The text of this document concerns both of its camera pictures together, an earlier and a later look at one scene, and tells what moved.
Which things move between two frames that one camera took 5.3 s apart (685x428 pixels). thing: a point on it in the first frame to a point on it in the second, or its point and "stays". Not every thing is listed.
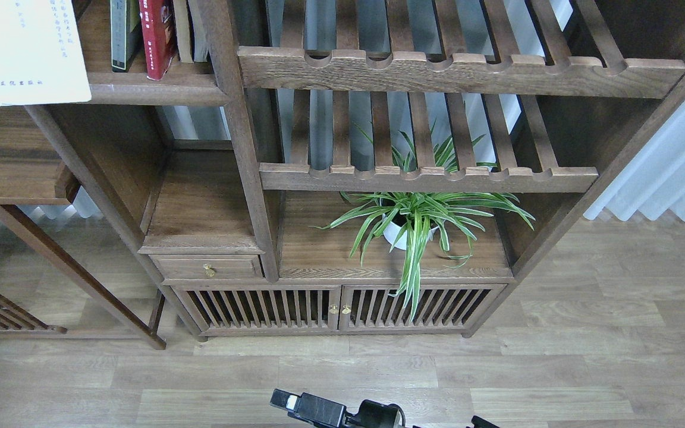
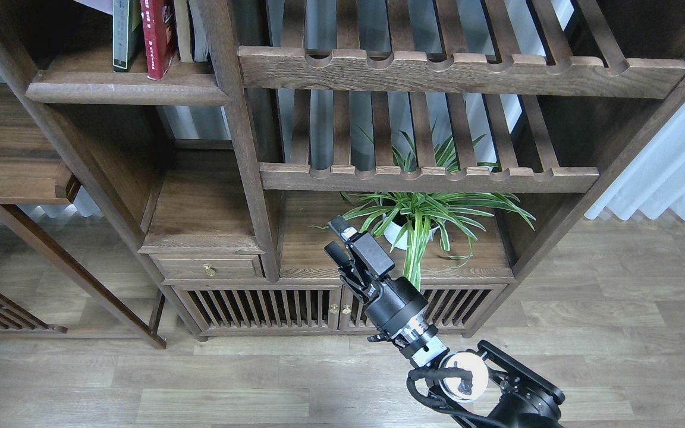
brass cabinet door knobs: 334,310 stays
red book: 157,18 stays
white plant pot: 391,232 stays
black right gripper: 318,412 to 396,306
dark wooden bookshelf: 348,167 stays
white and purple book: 22,52 to 106,6
